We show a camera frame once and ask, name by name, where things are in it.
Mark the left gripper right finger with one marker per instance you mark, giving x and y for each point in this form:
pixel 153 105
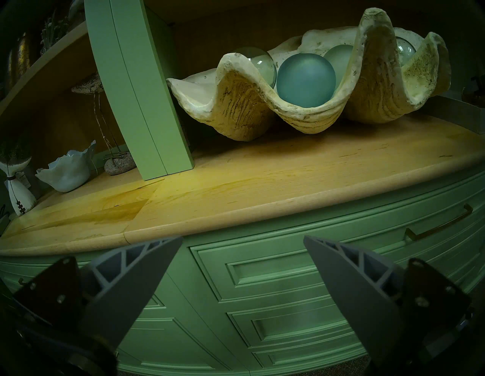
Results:
pixel 367 303

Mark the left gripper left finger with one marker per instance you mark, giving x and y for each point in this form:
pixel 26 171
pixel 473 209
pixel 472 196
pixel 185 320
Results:
pixel 121 288

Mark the ruffled bowl with shells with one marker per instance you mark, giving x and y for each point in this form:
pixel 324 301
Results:
pixel 68 172

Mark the giant clam shell bowl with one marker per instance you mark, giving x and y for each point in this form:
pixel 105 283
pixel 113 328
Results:
pixel 246 106

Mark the bird figure on stone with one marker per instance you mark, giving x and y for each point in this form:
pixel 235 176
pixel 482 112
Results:
pixel 119 165

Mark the white whale tail figurine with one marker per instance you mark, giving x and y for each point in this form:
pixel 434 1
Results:
pixel 19 193

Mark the green wooden shelf cabinet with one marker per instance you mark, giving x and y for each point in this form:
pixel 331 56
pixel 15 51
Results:
pixel 132 94

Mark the grey wooden tray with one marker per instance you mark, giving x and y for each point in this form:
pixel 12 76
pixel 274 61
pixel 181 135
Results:
pixel 462 113

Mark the frosted teal glass ball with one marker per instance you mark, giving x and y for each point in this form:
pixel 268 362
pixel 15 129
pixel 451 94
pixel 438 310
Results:
pixel 305 81

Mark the frosted green glass ball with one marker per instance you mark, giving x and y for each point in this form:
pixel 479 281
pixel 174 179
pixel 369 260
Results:
pixel 341 62

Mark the brown glass jar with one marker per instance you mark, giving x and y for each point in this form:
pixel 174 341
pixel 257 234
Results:
pixel 21 57

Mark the clear pale glass ball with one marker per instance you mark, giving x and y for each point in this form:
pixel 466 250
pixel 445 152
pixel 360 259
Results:
pixel 404 51

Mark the clear green glass ball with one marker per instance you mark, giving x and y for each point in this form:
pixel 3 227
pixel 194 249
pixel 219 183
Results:
pixel 261 68

